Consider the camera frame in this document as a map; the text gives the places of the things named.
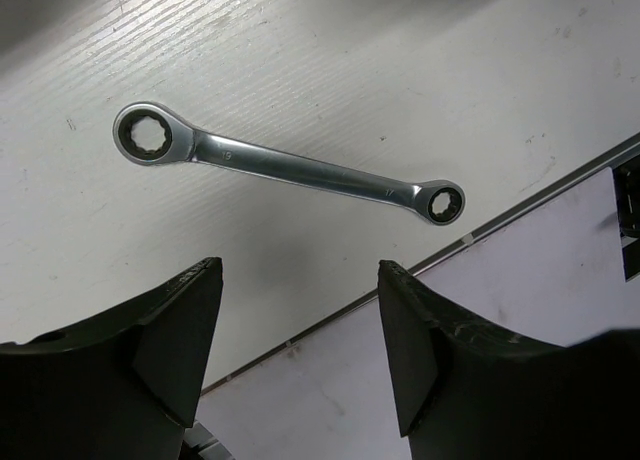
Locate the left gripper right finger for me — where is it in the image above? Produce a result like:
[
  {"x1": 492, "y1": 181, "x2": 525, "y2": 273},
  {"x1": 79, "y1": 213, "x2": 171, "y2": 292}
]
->
[{"x1": 378, "y1": 261, "x2": 639, "y2": 459}]

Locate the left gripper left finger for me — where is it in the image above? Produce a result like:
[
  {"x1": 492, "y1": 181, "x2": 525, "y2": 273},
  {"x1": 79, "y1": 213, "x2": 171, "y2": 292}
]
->
[{"x1": 1, "y1": 257, "x2": 223, "y2": 459}]

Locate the large ratchet wrench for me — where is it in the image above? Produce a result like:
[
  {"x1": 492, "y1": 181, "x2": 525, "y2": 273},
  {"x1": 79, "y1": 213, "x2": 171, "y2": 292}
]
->
[{"x1": 112, "y1": 102, "x2": 466, "y2": 226}]

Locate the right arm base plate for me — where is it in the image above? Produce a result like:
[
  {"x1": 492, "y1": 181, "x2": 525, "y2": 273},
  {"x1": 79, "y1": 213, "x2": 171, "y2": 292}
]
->
[{"x1": 613, "y1": 156, "x2": 639, "y2": 281}]

